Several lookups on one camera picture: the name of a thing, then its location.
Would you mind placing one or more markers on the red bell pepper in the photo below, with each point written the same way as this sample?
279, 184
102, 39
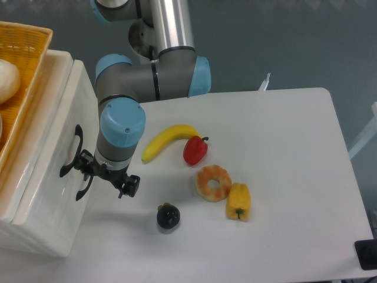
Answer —
195, 149

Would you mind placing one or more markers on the black top drawer handle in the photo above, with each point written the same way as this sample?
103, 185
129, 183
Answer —
73, 153

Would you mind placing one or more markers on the white bread bun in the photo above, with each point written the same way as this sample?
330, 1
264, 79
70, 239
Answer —
10, 80

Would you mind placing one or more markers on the white drawer cabinet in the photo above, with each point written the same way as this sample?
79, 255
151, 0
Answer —
51, 81

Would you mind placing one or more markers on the white bracket behind table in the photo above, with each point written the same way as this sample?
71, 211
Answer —
265, 83

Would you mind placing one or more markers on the yellow banana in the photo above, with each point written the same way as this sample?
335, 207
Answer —
168, 135

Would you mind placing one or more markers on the dark purple mangosteen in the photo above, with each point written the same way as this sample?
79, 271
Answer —
168, 216

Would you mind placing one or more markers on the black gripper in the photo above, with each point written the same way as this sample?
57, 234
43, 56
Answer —
117, 175

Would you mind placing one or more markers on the white drawer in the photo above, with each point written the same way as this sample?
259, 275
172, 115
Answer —
48, 211

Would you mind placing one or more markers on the yellow bell pepper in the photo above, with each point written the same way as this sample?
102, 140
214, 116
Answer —
238, 202

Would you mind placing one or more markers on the white table frame leg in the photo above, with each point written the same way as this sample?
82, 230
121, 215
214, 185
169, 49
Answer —
365, 135

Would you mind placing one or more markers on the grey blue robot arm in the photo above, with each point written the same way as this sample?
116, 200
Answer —
173, 70

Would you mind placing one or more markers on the yellow wicker basket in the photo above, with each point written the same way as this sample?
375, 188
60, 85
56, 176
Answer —
25, 47

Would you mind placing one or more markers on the black device at edge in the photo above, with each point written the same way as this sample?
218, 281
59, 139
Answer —
366, 252

